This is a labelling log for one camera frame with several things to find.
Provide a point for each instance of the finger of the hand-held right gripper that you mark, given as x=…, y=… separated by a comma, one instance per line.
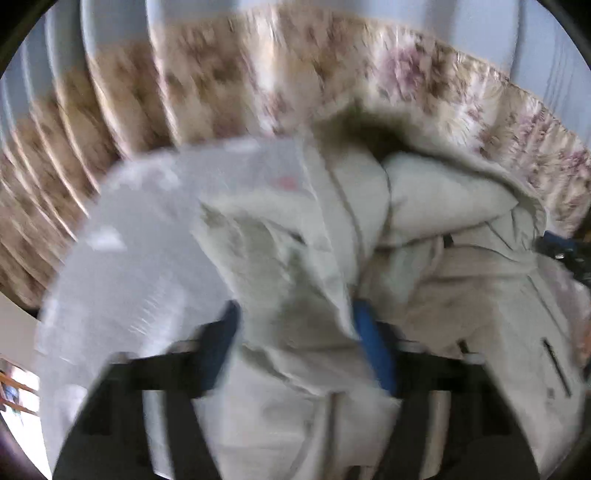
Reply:
x=565, y=256

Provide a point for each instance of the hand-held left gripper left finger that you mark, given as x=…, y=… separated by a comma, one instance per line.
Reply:
x=220, y=344

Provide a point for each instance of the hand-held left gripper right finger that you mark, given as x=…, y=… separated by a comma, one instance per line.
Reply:
x=375, y=348

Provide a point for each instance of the cream hooded coat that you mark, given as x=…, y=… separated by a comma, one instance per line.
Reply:
x=415, y=286

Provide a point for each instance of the grey printed bed sheet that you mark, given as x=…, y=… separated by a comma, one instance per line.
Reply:
x=134, y=258

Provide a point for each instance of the white ledge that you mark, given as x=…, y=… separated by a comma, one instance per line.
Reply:
x=16, y=323

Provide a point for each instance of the wooden chair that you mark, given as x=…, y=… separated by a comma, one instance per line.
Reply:
x=16, y=392

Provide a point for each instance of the floral curtain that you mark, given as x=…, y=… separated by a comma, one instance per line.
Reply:
x=221, y=78

